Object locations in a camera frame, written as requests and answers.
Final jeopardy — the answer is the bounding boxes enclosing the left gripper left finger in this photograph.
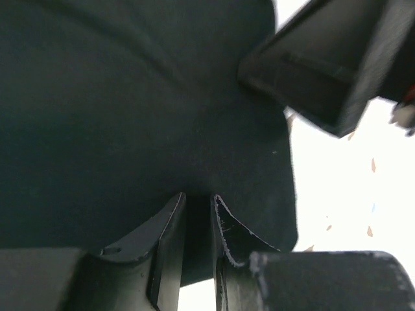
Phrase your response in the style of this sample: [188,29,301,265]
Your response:
[1,193,186,310]

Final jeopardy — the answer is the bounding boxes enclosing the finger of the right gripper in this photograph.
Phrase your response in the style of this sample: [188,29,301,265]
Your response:
[238,0,414,137]

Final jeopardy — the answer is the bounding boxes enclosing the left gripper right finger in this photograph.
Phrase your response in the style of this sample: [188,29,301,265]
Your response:
[211,195,414,311]

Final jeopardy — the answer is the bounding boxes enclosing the black t shirt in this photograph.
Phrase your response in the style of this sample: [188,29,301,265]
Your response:
[1,1,298,285]

